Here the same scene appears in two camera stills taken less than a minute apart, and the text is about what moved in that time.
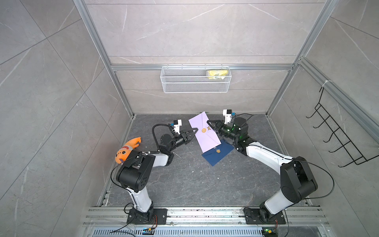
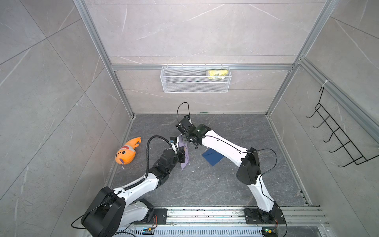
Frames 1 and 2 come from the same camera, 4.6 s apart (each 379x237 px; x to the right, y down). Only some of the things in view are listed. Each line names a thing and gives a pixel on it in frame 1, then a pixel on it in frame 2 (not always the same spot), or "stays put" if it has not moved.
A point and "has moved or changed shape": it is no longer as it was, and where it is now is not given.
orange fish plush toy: x=123 y=153 stays put
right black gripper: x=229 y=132 → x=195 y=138
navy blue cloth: x=217 y=154 stays put
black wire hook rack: x=358 y=158 stays put
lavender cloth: x=207 y=137 has moved or changed shape
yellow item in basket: x=217 y=72 stays put
